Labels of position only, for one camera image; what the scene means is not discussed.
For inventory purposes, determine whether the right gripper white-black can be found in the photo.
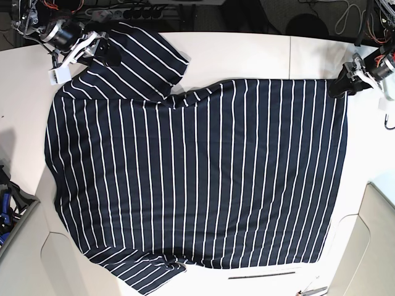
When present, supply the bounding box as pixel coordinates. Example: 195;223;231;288
51;30;122;70

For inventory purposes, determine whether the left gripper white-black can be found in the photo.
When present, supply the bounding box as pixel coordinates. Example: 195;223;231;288
328;53;384;99

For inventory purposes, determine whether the navy white-striped T-shirt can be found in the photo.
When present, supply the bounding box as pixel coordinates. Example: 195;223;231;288
44;22;347;295

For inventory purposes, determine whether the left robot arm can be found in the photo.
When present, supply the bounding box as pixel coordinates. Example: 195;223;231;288
328;1;394;99

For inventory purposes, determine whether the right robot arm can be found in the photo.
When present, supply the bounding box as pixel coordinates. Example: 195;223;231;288
11;1;122;70

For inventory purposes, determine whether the white power strip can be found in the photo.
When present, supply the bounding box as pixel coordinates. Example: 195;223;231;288
85;7;163;22

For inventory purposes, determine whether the black round stool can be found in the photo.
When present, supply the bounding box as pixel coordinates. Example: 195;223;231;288
285;14;329;39

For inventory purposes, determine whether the beige panel right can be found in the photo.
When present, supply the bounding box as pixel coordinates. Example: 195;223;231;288
323;175;394;295

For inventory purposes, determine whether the metal tool at bottom edge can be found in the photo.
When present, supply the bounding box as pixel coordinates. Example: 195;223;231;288
295;276;329;296

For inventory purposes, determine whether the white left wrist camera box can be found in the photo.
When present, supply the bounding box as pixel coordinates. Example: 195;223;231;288
378;97;388;111

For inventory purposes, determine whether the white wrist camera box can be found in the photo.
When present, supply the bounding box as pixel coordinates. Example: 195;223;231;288
48;67;72;86
378;97;388;111

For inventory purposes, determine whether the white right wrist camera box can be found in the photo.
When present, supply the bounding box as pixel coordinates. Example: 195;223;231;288
48;67;72;86

